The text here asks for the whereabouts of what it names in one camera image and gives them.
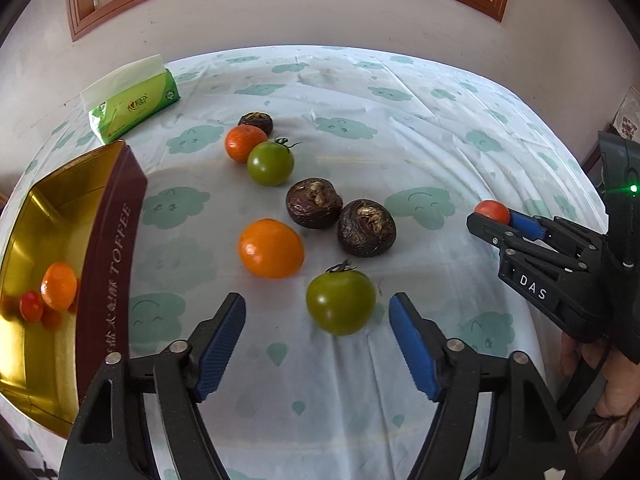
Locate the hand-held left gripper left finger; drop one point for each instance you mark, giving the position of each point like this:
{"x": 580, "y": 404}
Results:
{"x": 222, "y": 345}

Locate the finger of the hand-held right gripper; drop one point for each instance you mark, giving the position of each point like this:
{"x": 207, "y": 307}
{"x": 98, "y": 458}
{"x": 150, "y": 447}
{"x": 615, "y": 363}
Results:
{"x": 487, "y": 230}
{"x": 530, "y": 225}

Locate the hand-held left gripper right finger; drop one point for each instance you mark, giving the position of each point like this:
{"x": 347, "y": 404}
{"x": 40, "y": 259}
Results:
{"x": 412, "y": 350}

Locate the red cherry tomato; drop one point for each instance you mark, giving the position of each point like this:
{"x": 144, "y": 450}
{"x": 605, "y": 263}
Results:
{"x": 491, "y": 210}
{"x": 31, "y": 306}

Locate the green tomato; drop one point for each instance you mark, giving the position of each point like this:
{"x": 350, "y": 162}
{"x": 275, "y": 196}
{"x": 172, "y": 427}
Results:
{"x": 270, "y": 165}
{"x": 340, "y": 305}

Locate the orange mandarin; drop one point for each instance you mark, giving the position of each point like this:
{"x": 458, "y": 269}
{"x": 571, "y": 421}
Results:
{"x": 242, "y": 144}
{"x": 271, "y": 250}
{"x": 59, "y": 285}

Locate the large dark water chestnut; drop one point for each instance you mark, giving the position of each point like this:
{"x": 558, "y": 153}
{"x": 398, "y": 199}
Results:
{"x": 310, "y": 210}
{"x": 365, "y": 235}

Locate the maroon and gold tin box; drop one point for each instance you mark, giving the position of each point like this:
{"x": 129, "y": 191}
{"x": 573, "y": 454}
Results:
{"x": 107, "y": 260}

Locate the person's right hand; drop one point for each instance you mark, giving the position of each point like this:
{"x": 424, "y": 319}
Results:
{"x": 620, "y": 390}

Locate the white cloud print tablecloth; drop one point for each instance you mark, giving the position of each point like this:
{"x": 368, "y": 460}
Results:
{"x": 400, "y": 110}

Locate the small dark water chestnut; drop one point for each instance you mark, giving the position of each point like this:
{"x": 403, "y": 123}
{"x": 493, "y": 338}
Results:
{"x": 256, "y": 122}

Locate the green tissue pack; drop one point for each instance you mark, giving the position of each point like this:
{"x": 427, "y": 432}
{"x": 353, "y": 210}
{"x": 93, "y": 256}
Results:
{"x": 135, "y": 105}

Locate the wall poster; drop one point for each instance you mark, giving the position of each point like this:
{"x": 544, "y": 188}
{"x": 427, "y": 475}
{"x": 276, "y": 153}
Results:
{"x": 630, "y": 120}

